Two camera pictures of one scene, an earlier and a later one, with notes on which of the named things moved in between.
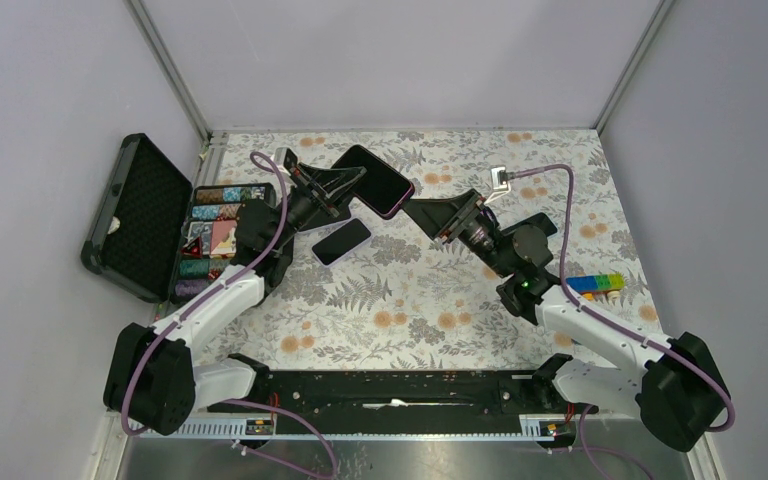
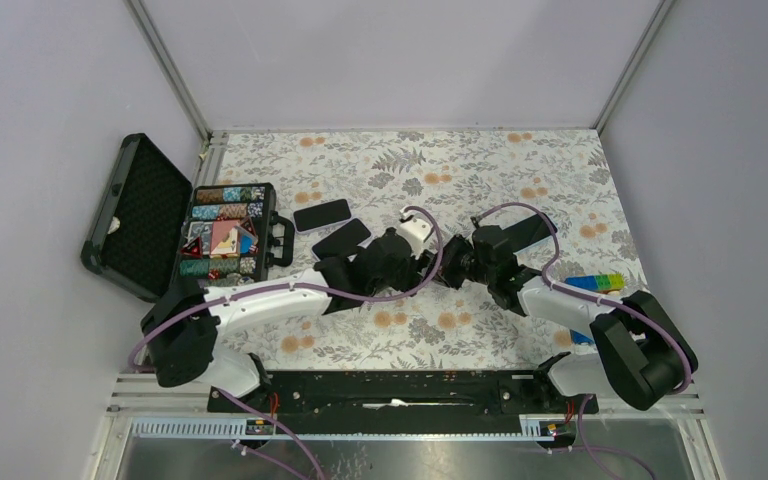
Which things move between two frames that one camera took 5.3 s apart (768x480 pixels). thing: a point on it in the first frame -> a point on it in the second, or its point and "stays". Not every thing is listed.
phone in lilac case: [340, 242] stays
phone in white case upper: [325, 218] stays
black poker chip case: [153, 232] stays
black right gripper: [433, 214] -> [450, 252]
